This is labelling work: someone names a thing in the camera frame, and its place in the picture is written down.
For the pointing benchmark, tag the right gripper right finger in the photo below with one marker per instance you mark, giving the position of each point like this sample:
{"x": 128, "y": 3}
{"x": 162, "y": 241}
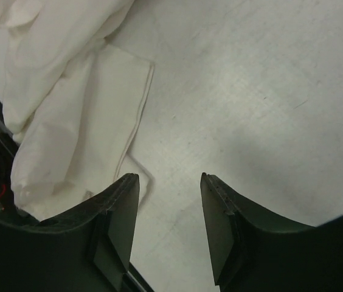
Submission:
{"x": 255, "y": 249}

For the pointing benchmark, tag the white t-shirt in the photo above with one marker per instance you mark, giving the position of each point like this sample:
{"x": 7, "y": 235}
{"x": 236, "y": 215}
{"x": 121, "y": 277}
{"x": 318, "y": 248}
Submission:
{"x": 72, "y": 101}

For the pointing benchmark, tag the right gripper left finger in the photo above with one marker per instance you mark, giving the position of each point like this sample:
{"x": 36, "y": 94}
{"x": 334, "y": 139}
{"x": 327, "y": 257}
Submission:
{"x": 86, "y": 248}

